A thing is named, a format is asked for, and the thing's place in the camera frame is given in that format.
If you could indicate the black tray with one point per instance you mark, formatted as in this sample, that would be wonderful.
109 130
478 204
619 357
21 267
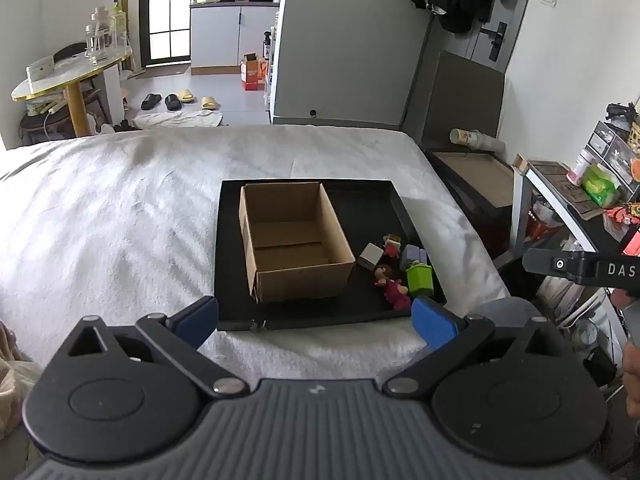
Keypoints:
370 210

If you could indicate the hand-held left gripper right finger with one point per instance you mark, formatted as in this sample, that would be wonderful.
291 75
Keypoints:
432 322

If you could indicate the pink and white jar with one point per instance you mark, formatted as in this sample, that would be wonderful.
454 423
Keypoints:
580 164

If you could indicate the white desk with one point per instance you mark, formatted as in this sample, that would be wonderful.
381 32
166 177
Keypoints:
555 200

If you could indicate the pink plush figure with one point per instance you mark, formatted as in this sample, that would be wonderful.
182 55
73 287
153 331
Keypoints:
397 296

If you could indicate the brown-haired doll figure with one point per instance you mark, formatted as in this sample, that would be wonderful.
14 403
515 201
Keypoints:
384 275

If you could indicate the grey leaning board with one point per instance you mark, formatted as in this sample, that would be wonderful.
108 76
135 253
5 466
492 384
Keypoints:
460 100

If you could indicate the beige cloth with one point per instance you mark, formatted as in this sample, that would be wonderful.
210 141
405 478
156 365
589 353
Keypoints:
12 390

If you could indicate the white cube toy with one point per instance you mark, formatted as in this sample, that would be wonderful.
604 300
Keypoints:
370 255

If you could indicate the black framed glass door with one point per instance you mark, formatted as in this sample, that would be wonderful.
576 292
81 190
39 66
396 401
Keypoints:
162 10

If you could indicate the round marble table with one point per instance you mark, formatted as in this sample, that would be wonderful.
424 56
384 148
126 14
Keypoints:
70 72

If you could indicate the orange cardboard box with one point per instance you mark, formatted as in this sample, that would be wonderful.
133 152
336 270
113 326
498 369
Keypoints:
252 72

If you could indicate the black slipper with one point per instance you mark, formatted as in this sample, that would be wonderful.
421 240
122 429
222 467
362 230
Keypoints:
172 102
151 101

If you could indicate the brown cardboard box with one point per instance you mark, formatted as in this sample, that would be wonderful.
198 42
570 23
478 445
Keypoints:
292 272

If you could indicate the grey door with lock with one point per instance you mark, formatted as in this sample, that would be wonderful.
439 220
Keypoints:
492 30

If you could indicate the black side table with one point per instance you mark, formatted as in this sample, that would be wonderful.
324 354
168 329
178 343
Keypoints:
475 180

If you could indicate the clear water bottle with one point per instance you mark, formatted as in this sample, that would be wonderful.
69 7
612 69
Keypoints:
96 35
119 27

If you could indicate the green cube toy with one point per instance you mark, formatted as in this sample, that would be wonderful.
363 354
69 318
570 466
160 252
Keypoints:
420 280

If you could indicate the drawer organiser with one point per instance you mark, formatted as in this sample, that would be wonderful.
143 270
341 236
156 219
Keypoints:
612 145

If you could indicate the lavender cube toy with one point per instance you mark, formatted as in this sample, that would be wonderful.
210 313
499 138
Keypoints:
412 255

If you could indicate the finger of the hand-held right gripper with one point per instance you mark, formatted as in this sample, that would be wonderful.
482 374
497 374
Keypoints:
550 262

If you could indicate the white floor cloth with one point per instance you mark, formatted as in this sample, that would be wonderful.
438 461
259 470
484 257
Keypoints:
177 119

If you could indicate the green packet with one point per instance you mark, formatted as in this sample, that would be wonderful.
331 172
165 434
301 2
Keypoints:
600 187

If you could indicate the person's right hand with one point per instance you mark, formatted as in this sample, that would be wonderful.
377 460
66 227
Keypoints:
632 385

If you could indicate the red and white figure toy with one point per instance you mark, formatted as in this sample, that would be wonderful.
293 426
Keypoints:
392 246

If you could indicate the white flat box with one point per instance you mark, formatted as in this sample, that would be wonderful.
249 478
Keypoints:
40 67

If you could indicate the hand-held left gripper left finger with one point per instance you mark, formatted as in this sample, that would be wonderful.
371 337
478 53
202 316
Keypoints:
197 317

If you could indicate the white kitchen cabinet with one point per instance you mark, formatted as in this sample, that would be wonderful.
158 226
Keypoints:
232 35

